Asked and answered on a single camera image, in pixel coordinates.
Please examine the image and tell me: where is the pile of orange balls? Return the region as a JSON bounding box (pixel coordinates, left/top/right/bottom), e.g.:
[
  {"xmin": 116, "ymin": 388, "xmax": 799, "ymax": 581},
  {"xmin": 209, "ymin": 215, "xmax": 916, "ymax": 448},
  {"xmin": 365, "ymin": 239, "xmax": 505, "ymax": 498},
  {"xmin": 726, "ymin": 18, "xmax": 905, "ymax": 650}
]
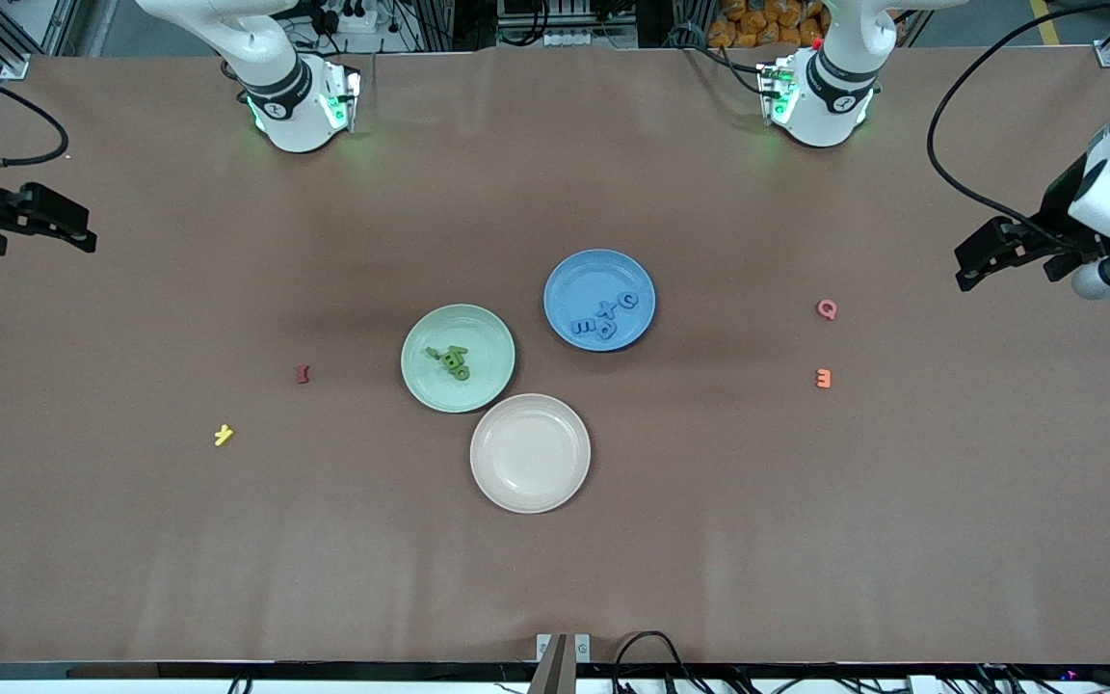
[{"xmin": 709, "ymin": 0, "xmax": 831, "ymax": 47}]

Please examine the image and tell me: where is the blue plate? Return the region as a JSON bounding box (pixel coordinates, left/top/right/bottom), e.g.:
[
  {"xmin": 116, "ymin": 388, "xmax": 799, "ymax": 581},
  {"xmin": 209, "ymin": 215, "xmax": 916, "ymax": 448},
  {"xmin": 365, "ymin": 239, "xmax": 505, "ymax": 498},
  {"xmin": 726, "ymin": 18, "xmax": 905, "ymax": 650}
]
[{"xmin": 542, "ymin": 249, "xmax": 657, "ymax": 353}]

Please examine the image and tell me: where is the green plate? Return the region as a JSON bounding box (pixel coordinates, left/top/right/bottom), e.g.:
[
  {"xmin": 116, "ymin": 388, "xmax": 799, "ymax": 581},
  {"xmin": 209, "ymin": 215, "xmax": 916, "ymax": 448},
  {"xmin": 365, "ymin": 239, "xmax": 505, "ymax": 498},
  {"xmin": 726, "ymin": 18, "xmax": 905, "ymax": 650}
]
[{"xmin": 400, "ymin": 304, "xmax": 516, "ymax": 414}]

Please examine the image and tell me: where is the pink plate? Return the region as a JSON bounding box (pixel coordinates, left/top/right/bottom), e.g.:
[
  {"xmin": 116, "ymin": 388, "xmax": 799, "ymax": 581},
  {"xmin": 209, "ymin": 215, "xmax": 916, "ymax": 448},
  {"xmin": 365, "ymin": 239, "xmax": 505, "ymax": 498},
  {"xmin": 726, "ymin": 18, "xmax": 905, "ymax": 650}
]
[{"xmin": 469, "ymin": 393, "xmax": 592, "ymax": 515}]

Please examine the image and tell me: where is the brown table cover mat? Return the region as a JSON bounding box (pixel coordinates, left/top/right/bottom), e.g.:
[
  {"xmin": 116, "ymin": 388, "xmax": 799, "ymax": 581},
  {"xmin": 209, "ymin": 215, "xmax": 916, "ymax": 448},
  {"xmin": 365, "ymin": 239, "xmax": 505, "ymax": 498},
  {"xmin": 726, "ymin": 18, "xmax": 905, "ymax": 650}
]
[{"xmin": 0, "ymin": 46, "xmax": 1110, "ymax": 666}]

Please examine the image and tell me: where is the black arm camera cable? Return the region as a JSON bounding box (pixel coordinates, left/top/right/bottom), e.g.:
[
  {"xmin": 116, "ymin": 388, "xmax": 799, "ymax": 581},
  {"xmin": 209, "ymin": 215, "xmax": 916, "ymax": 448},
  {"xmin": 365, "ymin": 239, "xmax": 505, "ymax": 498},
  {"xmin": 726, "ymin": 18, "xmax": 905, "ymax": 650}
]
[
  {"xmin": 0, "ymin": 53, "xmax": 70, "ymax": 171},
  {"xmin": 926, "ymin": 0, "xmax": 1110, "ymax": 254}
]

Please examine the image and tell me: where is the black looped cable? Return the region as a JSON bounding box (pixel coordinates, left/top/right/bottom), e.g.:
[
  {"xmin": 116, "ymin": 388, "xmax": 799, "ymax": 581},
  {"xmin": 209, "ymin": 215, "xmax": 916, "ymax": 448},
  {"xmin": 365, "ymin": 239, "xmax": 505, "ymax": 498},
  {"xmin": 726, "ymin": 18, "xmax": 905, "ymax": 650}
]
[{"xmin": 611, "ymin": 630, "xmax": 710, "ymax": 694}]

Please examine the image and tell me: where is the grey metal bracket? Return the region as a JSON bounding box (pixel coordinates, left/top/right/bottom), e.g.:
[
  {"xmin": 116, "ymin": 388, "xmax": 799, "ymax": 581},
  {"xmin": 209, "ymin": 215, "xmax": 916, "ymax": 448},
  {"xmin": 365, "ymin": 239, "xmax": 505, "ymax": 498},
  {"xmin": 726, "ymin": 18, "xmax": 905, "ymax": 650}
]
[{"xmin": 536, "ymin": 633, "xmax": 592, "ymax": 664}]

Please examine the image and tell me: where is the brown mount pole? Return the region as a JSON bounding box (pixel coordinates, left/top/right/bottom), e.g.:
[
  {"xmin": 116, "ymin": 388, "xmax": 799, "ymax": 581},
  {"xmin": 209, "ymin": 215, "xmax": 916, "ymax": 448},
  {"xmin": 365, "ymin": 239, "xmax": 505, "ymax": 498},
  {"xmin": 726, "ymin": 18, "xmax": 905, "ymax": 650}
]
[{"xmin": 528, "ymin": 633, "xmax": 570, "ymax": 694}]

